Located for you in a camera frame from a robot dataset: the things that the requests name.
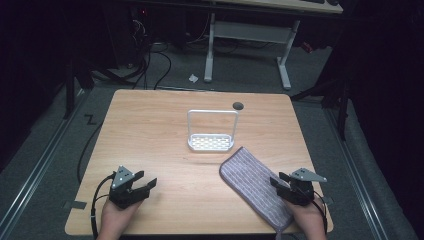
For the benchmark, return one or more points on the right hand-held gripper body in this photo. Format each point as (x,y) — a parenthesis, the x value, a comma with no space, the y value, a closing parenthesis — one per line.
(301,190)

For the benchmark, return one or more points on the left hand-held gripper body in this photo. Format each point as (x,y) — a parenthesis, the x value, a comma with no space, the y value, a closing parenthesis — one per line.
(121,178)

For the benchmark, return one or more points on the purple striped cleaning cloth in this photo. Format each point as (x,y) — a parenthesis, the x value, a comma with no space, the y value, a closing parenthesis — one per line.
(250,180)

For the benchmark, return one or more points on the white towel rack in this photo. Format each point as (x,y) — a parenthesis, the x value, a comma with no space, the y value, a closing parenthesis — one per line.
(210,142)

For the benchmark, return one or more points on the person's right hand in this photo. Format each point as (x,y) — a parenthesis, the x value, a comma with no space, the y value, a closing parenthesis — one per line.
(310,221)

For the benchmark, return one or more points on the person's left hand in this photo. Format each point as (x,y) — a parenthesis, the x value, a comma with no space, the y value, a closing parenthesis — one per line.
(115,223)

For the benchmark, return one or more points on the grey tape piece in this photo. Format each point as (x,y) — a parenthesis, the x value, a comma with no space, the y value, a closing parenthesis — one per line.
(79,205)
(328,200)

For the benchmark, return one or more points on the black zigzag floor tape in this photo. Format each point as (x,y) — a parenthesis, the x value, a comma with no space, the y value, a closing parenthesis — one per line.
(90,119)

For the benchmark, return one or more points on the black metal stand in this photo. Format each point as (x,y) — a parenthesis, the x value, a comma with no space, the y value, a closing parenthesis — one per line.
(342,113)
(69,96)

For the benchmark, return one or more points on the crumpled white paper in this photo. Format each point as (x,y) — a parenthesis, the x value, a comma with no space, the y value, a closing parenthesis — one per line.
(193,78)

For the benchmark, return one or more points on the small red object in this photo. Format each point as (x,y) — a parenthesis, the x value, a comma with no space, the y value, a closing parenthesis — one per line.
(307,47)

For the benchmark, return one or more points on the dark equipment cabinet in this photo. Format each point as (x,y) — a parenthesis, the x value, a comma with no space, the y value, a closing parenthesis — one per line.
(126,36)

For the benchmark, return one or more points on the white metal desk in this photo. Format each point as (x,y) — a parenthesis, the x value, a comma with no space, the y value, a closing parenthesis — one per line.
(250,32)

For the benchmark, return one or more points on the metal floor rail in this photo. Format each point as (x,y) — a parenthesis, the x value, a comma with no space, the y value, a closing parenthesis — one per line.
(40,166)
(358,183)

